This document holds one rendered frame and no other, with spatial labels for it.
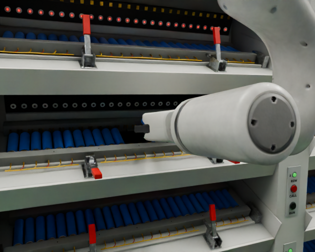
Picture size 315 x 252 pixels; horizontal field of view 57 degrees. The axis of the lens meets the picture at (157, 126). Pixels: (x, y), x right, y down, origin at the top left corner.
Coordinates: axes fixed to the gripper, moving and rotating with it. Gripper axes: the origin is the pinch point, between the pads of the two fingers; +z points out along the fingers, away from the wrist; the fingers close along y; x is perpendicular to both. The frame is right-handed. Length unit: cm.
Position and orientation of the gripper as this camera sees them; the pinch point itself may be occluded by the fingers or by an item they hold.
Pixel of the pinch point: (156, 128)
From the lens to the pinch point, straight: 57.9
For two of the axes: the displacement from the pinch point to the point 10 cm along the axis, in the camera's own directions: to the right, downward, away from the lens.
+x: 0.5, 10.0, 0.0
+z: -3.6, 0.2, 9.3
